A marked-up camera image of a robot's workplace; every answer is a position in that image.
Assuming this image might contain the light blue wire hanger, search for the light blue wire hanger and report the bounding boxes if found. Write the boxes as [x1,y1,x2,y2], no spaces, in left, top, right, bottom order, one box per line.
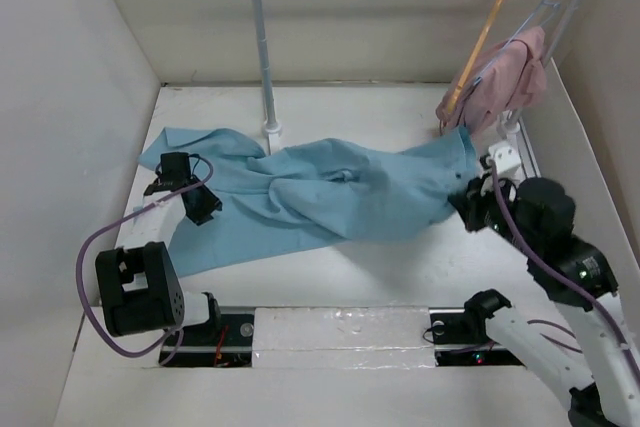
[472,0,561,87]

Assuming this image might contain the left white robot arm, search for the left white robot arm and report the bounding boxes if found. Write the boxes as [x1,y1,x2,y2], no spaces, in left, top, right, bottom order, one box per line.
[95,152,222,337]

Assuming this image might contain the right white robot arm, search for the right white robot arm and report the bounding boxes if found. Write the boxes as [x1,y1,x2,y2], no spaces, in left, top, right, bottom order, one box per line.
[449,174,639,426]

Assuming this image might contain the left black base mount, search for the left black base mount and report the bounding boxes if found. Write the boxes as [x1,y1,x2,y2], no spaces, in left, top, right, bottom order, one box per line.
[159,310,255,369]

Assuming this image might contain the wooden clothes hanger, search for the wooden clothes hanger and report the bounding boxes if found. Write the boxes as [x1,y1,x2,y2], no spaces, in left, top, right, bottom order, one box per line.
[445,0,504,115]

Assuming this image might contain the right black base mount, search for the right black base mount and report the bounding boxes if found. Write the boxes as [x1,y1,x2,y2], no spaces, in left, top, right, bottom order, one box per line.
[423,309,522,367]

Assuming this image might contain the pink garment on hanger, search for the pink garment on hanger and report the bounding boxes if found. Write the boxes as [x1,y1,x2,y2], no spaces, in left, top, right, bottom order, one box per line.
[436,26,547,136]

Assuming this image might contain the light blue trousers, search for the light blue trousers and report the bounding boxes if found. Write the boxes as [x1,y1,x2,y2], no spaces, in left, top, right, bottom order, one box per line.
[139,128,478,277]

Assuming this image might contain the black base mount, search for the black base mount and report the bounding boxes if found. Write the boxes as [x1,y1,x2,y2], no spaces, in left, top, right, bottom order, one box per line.
[423,309,522,367]
[159,310,255,369]

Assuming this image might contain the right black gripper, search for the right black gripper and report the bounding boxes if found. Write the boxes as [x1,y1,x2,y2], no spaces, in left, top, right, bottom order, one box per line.
[447,167,538,253]

